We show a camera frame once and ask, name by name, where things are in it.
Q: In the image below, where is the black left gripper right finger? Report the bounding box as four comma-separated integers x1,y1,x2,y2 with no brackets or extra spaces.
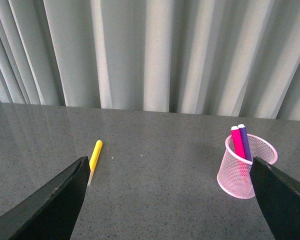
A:
250,157,300,240

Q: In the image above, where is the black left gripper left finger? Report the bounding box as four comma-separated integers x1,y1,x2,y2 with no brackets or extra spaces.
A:
0,156,90,240

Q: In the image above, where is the pink highlighter pen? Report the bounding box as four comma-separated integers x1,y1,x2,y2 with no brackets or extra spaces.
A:
230,125,246,176

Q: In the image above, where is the purple highlighter pen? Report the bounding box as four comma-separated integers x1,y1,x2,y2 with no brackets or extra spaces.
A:
238,124,253,162

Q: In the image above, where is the pink mesh pen cup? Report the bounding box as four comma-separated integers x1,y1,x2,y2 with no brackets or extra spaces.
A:
217,134,278,199

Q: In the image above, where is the yellow highlighter pen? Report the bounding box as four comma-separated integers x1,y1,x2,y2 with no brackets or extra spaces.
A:
87,140,103,186

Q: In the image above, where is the grey pleated curtain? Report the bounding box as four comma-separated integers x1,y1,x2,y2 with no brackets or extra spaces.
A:
0,0,300,121

